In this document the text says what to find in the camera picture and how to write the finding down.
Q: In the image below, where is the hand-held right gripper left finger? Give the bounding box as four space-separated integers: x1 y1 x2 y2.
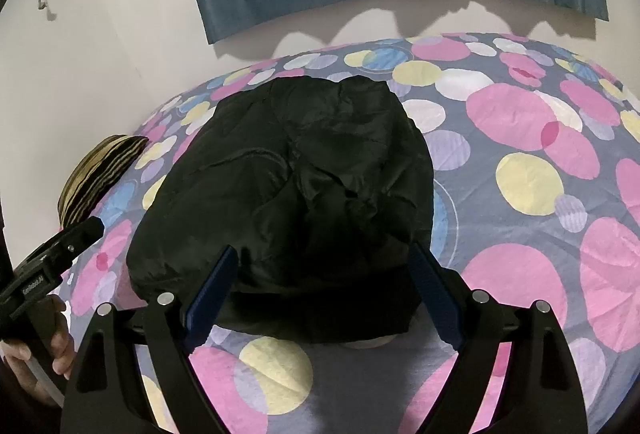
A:
60 245 238 434

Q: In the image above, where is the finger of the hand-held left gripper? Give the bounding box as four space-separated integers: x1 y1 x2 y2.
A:
30 216 106 275

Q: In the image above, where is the person's left hand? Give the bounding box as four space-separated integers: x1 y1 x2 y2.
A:
2 294 76 395

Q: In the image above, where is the striped pillow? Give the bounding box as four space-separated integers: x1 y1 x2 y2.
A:
56 134 151 230

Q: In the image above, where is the black puffer jacket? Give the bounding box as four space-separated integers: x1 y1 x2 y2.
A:
125 75 435 345

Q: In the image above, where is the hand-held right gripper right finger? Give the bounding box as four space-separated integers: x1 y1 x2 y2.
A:
409 241 588 434

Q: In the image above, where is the translucent white tube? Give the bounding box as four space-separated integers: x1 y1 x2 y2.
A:
20 354 67 407

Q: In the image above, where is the polka dot bed sheet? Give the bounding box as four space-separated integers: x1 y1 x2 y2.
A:
60 32 640 434

